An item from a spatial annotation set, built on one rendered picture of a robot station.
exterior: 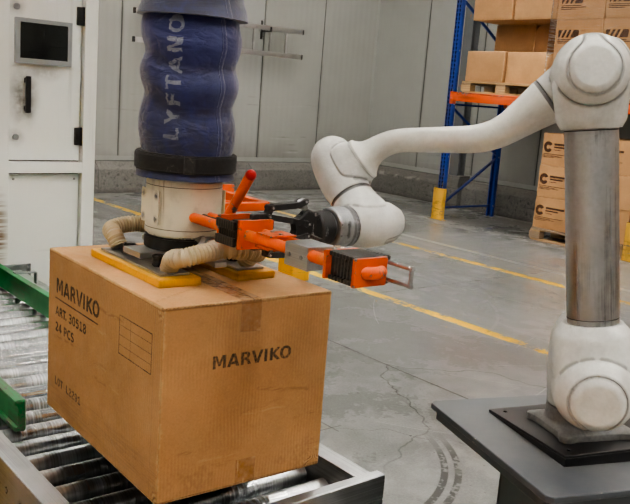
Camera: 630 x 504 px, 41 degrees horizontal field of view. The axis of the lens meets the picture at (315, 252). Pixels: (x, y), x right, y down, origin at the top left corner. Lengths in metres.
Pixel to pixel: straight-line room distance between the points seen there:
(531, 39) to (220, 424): 9.29
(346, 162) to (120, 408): 0.73
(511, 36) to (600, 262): 9.26
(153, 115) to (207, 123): 0.12
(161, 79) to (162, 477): 0.81
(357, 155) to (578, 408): 0.72
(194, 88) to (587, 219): 0.83
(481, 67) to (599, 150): 8.87
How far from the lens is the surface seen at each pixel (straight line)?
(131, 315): 1.72
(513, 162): 11.77
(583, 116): 1.64
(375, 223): 1.85
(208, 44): 1.80
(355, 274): 1.38
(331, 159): 1.93
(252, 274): 1.84
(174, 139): 1.80
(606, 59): 1.60
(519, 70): 10.14
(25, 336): 3.15
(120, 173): 11.13
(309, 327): 1.79
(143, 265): 1.83
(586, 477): 1.81
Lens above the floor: 1.46
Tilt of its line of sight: 11 degrees down
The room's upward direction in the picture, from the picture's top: 4 degrees clockwise
